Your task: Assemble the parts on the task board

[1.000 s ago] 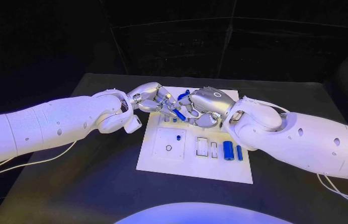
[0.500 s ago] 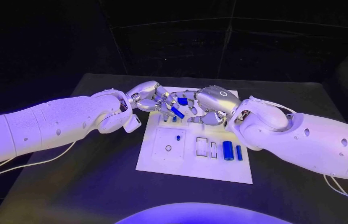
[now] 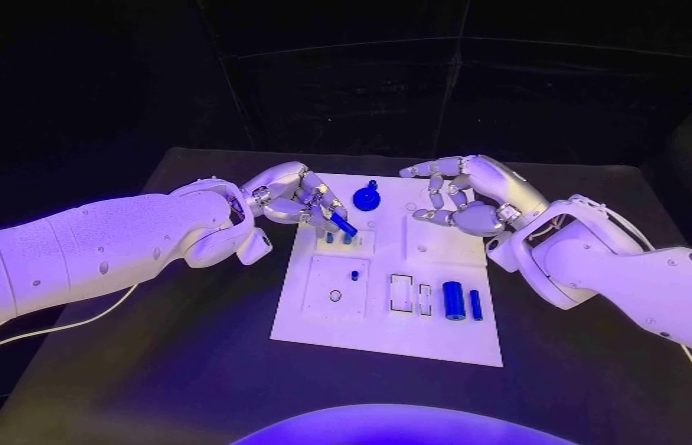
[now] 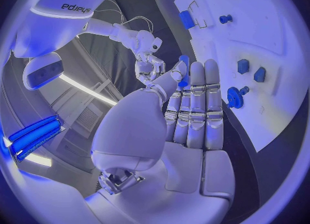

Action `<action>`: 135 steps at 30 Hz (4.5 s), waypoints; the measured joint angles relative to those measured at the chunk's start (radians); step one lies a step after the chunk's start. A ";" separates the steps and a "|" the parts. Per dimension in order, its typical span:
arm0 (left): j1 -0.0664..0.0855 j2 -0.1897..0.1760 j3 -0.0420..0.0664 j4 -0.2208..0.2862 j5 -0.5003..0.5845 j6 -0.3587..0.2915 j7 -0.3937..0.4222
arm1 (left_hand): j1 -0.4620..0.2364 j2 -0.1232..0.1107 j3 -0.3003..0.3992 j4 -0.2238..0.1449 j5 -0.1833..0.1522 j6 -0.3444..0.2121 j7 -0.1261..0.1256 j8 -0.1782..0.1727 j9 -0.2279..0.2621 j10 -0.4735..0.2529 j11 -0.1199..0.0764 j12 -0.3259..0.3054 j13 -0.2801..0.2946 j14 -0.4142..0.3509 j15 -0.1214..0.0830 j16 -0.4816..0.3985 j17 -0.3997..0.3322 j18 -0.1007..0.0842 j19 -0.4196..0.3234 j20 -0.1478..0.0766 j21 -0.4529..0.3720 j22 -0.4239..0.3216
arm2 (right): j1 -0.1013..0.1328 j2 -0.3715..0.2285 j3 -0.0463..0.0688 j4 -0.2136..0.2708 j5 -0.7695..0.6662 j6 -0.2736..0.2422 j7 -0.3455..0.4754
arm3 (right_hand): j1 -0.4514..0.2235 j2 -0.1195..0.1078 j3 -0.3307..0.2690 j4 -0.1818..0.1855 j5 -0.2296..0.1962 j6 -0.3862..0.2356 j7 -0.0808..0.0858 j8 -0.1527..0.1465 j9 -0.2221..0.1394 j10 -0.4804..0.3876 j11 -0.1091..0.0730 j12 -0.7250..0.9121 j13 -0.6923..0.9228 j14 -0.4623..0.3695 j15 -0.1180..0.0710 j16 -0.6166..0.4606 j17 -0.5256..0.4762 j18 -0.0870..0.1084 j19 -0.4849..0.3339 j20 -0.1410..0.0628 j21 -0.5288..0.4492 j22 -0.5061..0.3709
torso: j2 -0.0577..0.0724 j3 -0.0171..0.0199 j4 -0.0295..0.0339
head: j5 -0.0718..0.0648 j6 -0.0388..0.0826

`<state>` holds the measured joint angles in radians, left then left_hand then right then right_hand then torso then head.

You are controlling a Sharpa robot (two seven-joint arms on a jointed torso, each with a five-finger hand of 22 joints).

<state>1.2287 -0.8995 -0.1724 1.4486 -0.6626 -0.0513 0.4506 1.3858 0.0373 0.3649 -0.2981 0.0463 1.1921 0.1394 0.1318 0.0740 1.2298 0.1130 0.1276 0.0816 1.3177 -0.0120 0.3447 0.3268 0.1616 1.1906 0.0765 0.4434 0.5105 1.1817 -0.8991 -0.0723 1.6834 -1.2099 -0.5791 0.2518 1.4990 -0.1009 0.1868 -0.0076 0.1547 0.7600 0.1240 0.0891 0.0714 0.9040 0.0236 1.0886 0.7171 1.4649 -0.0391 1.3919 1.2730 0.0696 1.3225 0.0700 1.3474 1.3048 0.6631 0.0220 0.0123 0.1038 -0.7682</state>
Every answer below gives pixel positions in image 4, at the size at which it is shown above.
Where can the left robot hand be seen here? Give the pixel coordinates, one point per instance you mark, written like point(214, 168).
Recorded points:
point(135, 130)

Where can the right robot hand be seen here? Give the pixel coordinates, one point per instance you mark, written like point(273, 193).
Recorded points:
point(146, 68)

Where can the blue cylinder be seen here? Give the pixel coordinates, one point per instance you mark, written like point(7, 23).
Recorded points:
point(184, 61)

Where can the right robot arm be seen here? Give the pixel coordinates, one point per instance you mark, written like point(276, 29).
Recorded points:
point(126, 33)

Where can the white task board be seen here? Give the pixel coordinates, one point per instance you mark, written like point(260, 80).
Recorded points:
point(254, 39)

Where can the blue flat block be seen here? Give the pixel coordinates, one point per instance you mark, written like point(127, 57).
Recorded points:
point(186, 20)

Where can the blue peg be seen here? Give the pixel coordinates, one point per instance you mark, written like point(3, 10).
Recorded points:
point(224, 19)
point(245, 90)

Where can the blue gear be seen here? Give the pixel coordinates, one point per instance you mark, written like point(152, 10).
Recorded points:
point(234, 98)

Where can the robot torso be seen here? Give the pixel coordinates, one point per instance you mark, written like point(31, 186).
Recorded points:
point(63, 14)

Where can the glowing light bar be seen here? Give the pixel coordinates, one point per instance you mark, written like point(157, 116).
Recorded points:
point(34, 136)

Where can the white robot head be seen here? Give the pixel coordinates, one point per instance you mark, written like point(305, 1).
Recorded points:
point(41, 70)

